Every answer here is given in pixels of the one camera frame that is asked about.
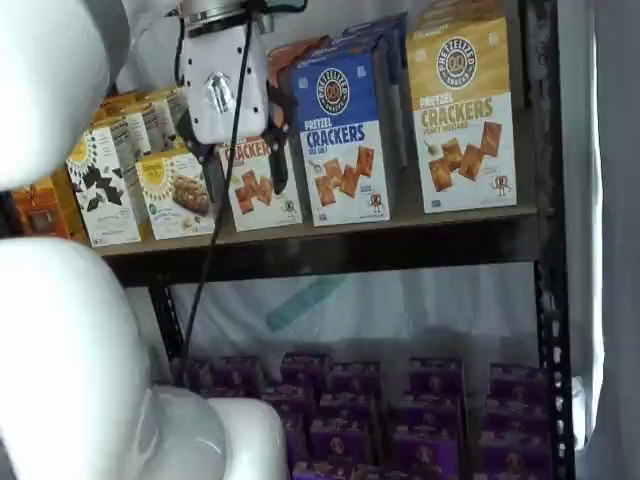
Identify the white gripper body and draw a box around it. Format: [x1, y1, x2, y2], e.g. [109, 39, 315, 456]
[179, 22, 270, 145]

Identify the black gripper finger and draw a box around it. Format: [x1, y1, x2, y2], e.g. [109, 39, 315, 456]
[261, 79, 299, 197]
[174, 107, 224, 204]

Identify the orange white pretzel crackers box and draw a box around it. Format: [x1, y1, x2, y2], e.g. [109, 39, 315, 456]
[272, 34, 329, 59]
[268, 47, 301, 81]
[214, 139, 304, 232]

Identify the yellow white snack bar box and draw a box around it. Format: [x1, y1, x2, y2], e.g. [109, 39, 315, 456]
[134, 149, 217, 240]
[164, 87, 192, 149]

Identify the blue white pretzel crackers box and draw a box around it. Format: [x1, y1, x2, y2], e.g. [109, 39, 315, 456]
[369, 12, 409, 31]
[342, 19, 407, 166]
[289, 37, 404, 227]

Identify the wooden shelf board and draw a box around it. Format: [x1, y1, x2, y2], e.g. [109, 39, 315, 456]
[92, 202, 541, 256]

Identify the orange brown snack box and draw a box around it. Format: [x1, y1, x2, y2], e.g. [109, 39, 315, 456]
[9, 169, 89, 241]

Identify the purple snack box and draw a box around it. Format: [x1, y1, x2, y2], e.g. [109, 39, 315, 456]
[477, 432, 551, 480]
[409, 356, 465, 396]
[280, 352, 331, 389]
[391, 428, 464, 476]
[318, 392, 377, 424]
[484, 392, 551, 416]
[488, 362, 549, 396]
[260, 384, 316, 416]
[309, 418, 374, 464]
[172, 357, 216, 396]
[330, 360, 382, 399]
[482, 412, 551, 436]
[292, 460, 356, 480]
[354, 464, 396, 480]
[398, 393, 464, 429]
[214, 355, 264, 396]
[279, 414, 309, 464]

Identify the white backdrop sheet teal print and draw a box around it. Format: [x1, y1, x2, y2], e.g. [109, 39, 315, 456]
[112, 0, 539, 396]

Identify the grey curtain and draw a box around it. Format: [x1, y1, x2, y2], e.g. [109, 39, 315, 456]
[557, 0, 640, 480]

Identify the black metal shelf frame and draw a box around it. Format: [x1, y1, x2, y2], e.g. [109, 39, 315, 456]
[99, 0, 576, 480]

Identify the black cable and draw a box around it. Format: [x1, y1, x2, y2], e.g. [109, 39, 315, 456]
[172, 0, 261, 396]

